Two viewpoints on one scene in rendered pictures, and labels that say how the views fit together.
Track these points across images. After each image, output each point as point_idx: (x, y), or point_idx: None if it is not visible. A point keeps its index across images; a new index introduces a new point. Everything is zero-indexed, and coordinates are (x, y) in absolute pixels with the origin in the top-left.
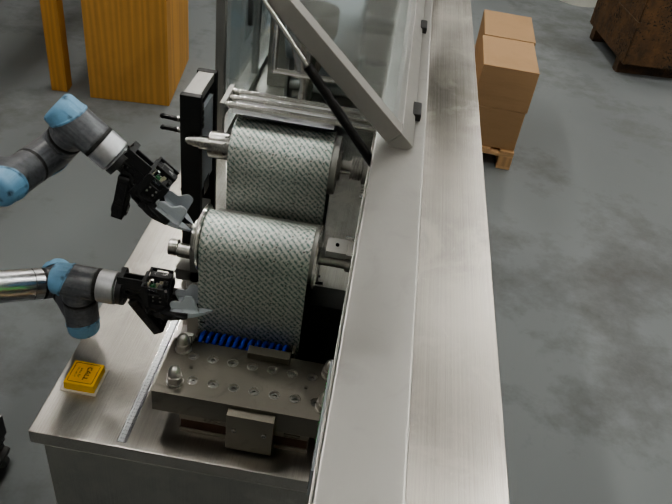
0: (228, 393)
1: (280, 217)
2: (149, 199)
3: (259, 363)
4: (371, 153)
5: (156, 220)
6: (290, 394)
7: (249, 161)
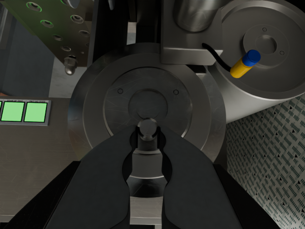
0: (22, 3)
1: None
2: None
3: (85, 23)
4: None
5: (35, 197)
6: (67, 45)
7: (298, 214)
